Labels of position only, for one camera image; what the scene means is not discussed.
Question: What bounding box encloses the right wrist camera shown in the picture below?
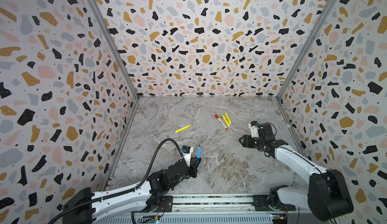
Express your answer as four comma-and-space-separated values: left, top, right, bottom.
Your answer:
249, 121, 259, 138

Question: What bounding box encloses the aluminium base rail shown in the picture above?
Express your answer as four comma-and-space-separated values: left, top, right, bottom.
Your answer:
94, 193, 321, 224

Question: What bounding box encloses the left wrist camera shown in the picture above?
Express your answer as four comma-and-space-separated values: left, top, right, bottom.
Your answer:
181, 145, 193, 167

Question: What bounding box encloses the red white pen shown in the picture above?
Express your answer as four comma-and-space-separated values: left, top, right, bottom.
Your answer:
215, 114, 228, 130

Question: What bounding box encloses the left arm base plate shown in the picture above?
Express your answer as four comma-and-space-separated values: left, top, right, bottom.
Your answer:
143, 195, 173, 213

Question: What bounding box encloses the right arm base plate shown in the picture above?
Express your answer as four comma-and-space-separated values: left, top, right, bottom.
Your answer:
253, 195, 296, 212

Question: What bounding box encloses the yellow highlighter pen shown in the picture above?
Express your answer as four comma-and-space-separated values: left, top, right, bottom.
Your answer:
225, 112, 231, 125
175, 124, 191, 133
222, 115, 230, 127

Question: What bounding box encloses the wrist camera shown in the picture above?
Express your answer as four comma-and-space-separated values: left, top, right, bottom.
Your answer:
249, 121, 259, 138
181, 145, 193, 167

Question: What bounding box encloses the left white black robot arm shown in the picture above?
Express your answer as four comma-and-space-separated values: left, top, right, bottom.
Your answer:
62, 158, 201, 224

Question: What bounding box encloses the black corrugated cable conduit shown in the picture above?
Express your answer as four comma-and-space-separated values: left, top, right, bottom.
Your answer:
45, 138, 184, 224

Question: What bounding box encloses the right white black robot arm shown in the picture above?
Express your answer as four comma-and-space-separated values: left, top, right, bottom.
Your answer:
239, 121, 354, 222

